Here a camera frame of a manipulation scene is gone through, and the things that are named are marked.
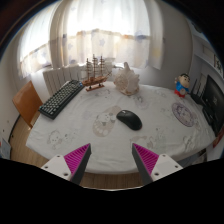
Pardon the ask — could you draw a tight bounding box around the brown wooden chair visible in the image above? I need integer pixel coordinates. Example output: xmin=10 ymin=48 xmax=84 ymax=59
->
xmin=12 ymin=80 xmax=44 ymax=129

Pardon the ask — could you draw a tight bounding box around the round purple printed mouse pad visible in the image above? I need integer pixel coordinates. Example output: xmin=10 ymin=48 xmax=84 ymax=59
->
xmin=171 ymin=101 xmax=198 ymax=128

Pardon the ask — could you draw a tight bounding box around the cartoon boy figurine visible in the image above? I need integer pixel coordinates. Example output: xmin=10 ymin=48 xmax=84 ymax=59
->
xmin=174 ymin=73 xmax=191 ymax=99

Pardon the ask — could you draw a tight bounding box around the black keyboard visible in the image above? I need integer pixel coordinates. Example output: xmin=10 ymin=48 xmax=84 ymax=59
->
xmin=38 ymin=79 xmax=85 ymax=120

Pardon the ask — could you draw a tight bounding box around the white star-print curtain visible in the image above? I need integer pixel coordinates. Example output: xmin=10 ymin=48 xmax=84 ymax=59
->
xmin=18 ymin=0 xmax=164 ymax=79

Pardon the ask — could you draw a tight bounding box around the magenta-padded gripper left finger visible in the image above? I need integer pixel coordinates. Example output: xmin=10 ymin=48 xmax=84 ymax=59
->
xmin=41 ymin=143 xmax=92 ymax=186

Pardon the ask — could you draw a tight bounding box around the white wall shelf unit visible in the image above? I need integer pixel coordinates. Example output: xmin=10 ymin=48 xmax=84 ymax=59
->
xmin=191 ymin=19 xmax=224 ymax=78

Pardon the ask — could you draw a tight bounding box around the wooden model sailing ship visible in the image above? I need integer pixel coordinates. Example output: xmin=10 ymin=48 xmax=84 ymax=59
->
xmin=81 ymin=54 xmax=113 ymax=92

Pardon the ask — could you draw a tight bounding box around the white radiator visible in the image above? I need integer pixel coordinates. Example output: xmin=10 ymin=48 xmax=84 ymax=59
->
xmin=42 ymin=64 xmax=84 ymax=97

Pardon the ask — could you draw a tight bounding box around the red paper packet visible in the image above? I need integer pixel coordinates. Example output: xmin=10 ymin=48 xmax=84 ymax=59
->
xmin=213 ymin=128 xmax=224 ymax=148

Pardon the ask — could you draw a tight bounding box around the white printed tablecloth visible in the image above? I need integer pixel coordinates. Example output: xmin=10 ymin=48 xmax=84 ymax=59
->
xmin=25 ymin=81 xmax=216 ymax=175

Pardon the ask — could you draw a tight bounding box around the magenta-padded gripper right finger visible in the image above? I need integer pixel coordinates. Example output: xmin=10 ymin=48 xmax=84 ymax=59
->
xmin=131 ymin=143 xmax=184 ymax=186

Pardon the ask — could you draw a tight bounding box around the large white conch shell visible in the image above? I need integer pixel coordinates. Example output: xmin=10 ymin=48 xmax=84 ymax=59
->
xmin=113 ymin=61 xmax=141 ymax=97

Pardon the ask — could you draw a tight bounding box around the black computer mouse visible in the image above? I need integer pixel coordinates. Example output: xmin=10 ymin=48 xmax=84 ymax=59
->
xmin=116 ymin=109 xmax=143 ymax=131

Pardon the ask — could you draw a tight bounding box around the black monitor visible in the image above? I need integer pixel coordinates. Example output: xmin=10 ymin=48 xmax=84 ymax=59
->
xmin=200 ymin=74 xmax=224 ymax=136

